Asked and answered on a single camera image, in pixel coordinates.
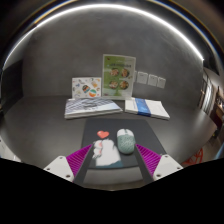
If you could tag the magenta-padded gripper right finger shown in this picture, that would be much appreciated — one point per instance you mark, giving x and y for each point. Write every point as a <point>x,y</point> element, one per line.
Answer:
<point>167,165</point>

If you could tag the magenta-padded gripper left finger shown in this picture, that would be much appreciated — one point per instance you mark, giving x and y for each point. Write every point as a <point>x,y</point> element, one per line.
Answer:
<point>59,166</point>

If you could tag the white and green perforated mouse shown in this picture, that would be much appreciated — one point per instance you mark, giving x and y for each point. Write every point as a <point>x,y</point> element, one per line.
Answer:
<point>126,141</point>

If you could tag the black mouse pad with cartoon print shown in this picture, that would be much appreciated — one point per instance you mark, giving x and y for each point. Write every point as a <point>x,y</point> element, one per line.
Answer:
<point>146,133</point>

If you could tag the red lattice table leg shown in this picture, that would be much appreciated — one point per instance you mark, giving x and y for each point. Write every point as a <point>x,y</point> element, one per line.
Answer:
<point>195,158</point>

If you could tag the white book with blue band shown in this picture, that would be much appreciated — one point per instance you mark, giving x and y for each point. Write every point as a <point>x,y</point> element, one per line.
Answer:
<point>146,108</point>

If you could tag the grey striped magazine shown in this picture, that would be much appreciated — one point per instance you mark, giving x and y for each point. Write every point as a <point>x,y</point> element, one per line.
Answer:
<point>91,107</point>

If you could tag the dark framed glass partition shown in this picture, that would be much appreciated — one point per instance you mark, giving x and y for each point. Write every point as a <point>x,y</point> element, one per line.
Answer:
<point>211,100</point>

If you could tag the white card with colourful pictures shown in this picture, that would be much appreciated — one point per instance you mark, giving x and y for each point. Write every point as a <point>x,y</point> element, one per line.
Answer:
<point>86,87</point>

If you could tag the black monitor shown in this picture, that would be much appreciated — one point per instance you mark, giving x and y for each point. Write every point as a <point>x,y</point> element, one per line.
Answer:
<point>12,83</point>

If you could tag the green menu sign stand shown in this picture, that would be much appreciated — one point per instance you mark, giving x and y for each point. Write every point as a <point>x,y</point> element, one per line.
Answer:
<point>119,76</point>

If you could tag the white ceiling light strip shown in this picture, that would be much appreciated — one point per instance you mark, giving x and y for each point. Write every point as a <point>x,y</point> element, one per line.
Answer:
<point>106,6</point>

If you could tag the white wall socket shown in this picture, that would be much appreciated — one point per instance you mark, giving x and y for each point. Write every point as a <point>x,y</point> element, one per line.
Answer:
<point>135,76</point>
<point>161,82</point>
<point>153,80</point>
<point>142,77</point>

